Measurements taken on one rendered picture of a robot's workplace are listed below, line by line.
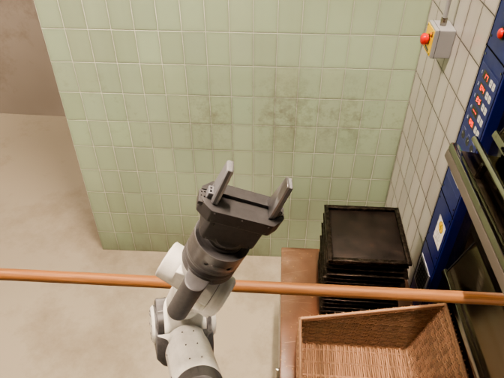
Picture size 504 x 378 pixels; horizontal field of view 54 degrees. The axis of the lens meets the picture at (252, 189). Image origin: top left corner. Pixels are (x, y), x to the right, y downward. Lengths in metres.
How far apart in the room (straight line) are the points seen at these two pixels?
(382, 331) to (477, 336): 0.39
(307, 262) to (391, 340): 0.49
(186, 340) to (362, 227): 1.02
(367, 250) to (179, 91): 1.12
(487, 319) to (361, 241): 0.50
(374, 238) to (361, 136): 0.73
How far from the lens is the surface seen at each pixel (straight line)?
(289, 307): 1.96
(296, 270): 2.08
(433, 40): 1.84
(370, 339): 1.85
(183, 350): 0.95
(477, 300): 1.30
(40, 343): 2.76
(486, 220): 1.15
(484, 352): 1.51
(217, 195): 0.64
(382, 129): 2.39
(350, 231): 1.81
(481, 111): 1.50
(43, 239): 3.27
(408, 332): 1.85
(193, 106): 2.32
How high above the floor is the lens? 2.14
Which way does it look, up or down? 39 degrees down
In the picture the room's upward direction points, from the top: straight up
